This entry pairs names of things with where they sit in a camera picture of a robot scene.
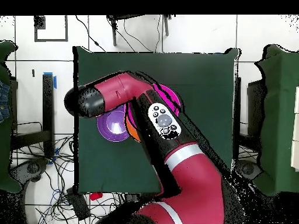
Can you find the orange bowl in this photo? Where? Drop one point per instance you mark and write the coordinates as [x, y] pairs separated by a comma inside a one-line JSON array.
[[134, 133]]

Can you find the pink bowl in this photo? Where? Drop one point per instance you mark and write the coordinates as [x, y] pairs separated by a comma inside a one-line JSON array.
[[171, 95]]

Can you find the purple bowl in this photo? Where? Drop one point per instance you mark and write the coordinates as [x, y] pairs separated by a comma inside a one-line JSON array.
[[112, 128]]

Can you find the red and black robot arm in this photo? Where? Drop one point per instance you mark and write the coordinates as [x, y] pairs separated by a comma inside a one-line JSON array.
[[186, 175]]

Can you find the dark green tablecloth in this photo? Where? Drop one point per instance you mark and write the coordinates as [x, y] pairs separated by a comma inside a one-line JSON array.
[[198, 93]]

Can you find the small red object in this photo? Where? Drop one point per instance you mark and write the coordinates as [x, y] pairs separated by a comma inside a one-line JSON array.
[[95, 196]]

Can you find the blue tape strip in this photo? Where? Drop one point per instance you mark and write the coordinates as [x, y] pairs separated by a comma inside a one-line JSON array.
[[55, 82]]

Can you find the black power strip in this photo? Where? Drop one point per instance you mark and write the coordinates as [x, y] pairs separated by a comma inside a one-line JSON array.
[[79, 207]]

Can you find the black chair base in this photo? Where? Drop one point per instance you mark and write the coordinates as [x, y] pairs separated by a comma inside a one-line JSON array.
[[248, 170], [32, 168]]

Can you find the small black tape strip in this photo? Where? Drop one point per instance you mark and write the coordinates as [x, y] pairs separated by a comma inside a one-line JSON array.
[[33, 73]]

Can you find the green cloth covered table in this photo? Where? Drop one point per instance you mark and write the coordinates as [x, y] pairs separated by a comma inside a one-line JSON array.
[[4, 151], [280, 116]]

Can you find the person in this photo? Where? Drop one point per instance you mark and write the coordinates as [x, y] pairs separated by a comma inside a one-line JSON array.
[[4, 100]]

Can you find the black table frame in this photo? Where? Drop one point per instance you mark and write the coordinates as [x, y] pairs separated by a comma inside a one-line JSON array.
[[237, 112], [48, 105]]

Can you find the black square frame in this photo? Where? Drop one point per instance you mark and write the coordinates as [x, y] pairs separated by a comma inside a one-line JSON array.
[[39, 22]]

